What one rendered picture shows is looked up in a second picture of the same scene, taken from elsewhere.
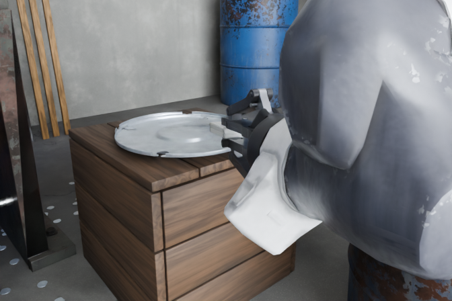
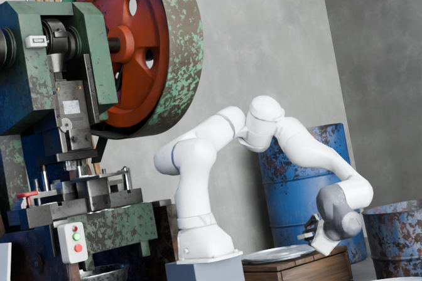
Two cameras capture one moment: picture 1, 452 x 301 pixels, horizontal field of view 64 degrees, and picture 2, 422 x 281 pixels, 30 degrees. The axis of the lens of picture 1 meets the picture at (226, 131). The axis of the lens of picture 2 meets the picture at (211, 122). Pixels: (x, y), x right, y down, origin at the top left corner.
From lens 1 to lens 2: 2.31 m
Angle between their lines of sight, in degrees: 20
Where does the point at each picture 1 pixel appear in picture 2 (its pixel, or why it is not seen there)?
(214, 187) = (303, 271)
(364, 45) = (328, 197)
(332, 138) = (328, 214)
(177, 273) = not seen: outside the picture
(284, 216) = (326, 242)
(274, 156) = (320, 226)
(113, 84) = not seen: hidden behind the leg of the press
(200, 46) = (242, 209)
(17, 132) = not seen: hidden behind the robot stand
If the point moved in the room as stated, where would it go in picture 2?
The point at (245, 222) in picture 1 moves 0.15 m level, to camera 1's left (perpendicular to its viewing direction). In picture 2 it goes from (317, 245) to (270, 253)
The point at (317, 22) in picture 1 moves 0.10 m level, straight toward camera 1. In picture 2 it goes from (320, 195) to (316, 197)
